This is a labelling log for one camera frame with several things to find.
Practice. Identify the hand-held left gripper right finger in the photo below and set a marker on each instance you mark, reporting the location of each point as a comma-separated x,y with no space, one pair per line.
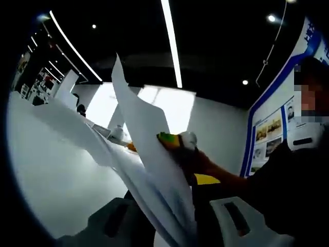
231,223

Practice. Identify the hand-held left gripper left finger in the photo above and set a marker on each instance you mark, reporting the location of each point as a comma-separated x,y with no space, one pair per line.
102,226

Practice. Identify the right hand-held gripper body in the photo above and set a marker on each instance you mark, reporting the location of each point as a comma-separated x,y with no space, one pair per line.
189,140

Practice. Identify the stack of white printing papers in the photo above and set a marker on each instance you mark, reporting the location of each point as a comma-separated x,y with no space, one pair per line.
144,123

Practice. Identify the person's right hand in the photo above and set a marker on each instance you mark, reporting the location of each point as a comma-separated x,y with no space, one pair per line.
195,164

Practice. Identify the orange plush toy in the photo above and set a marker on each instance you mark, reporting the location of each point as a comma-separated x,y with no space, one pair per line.
132,147

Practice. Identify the white kettle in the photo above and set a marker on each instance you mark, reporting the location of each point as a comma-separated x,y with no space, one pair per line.
117,132

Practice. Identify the person in black shirt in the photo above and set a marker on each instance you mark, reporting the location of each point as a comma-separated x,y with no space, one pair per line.
295,195

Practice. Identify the straight ceiling light strip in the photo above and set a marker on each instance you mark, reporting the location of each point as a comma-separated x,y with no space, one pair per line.
172,43

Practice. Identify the white worn device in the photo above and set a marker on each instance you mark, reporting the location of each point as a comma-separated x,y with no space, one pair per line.
306,131

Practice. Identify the ceiling pipe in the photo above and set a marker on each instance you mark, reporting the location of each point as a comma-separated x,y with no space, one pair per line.
272,49

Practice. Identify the curved ceiling light strip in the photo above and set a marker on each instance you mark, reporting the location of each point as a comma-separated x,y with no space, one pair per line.
74,46

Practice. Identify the blue framed wall poster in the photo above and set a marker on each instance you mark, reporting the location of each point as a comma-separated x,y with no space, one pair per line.
267,121

